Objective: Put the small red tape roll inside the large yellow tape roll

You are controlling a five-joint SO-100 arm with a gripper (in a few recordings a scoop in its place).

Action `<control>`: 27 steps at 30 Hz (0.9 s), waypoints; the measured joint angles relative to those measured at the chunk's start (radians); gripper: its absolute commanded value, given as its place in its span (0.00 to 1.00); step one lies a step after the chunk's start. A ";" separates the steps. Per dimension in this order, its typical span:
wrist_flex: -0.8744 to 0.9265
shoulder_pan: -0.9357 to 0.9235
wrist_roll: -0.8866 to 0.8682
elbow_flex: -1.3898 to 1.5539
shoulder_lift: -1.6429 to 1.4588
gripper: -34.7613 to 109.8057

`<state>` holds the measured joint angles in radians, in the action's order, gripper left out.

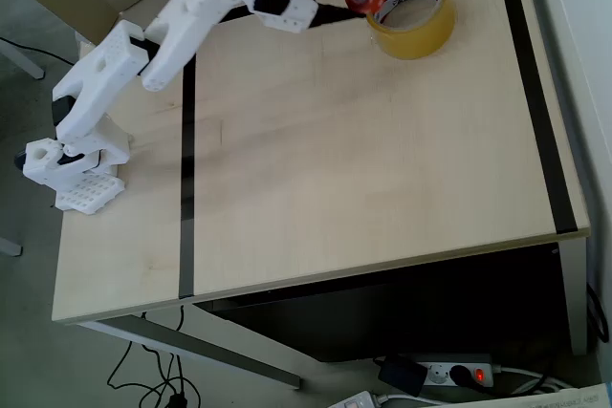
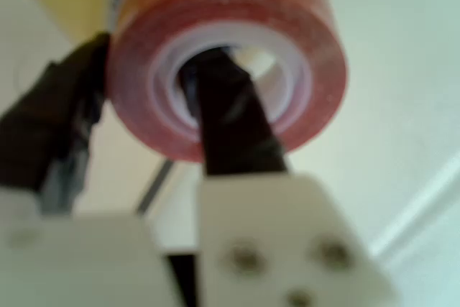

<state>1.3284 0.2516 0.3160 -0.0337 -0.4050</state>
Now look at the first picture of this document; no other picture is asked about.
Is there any yellow tape roll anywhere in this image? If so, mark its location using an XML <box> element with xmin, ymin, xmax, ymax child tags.
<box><xmin>365</xmin><ymin>0</ymin><xmax>456</xmax><ymax>61</ymax></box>

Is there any wide black tape strip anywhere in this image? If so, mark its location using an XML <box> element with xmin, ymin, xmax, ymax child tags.
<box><xmin>492</xmin><ymin>0</ymin><xmax>579</xmax><ymax>233</ymax></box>

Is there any white furniture leg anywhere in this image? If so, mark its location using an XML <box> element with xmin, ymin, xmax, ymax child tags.
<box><xmin>0</xmin><ymin>235</ymin><xmax>23</xmax><ymax>257</ymax></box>
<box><xmin>0</xmin><ymin>36</ymin><xmax>47</xmax><ymax>80</ymax></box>

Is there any black panel under table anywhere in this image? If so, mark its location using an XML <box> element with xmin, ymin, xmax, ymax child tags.
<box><xmin>193</xmin><ymin>241</ymin><xmax>575</xmax><ymax>364</ymax></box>

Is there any grey slanted table beam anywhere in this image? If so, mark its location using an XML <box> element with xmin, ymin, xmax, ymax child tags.
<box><xmin>78</xmin><ymin>305</ymin><xmax>303</xmax><ymax>390</ymax></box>

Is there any black power adapter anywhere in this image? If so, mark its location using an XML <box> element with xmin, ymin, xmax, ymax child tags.
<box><xmin>379</xmin><ymin>354</ymin><xmax>429</xmax><ymax>397</ymax></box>

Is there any grey upright table leg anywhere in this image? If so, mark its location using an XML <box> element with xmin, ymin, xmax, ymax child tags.
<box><xmin>557</xmin><ymin>234</ymin><xmax>589</xmax><ymax>356</ymax></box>

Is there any white power strip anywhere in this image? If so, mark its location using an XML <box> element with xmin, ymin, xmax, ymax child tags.
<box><xmin>415</xmin><ymin>353</ymin><xmax>496</xmax><ymax>390</ymax></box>

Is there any black round plug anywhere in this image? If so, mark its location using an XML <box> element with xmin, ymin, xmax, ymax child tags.
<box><xmin>448</xmin><ymin>364</ymin><xmax>479</xmax><ymax>388</ymax></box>

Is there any printed paper sheet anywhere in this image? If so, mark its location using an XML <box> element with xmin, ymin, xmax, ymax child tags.
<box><xmin>470</xmin><ymin>382</ymin><xmax>612</xmax><ymax>408</ymax></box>

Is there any black hanging cable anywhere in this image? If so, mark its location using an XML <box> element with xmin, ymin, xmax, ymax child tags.
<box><xmin>585</xmin><ymin>283</ymin><xmax>611</xmax><ymax>347</ymax></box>

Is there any white device with cable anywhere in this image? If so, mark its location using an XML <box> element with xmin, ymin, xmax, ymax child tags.
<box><xmin>328</xmin><ymin>391</ymin><xmax>484</xmax><ymax>408</ymax></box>

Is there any white power cable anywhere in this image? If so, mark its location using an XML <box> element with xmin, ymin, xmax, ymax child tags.
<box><xmin>492</xmin><ymin>364</ymin><xmax>568</xmax><ymax>397</ymax></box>

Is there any black floor cable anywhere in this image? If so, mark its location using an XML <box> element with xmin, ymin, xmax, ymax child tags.
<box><xmin>105</xmin><ymin>302</ymin><xmax>202</xmax><ymax>408</ymax></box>

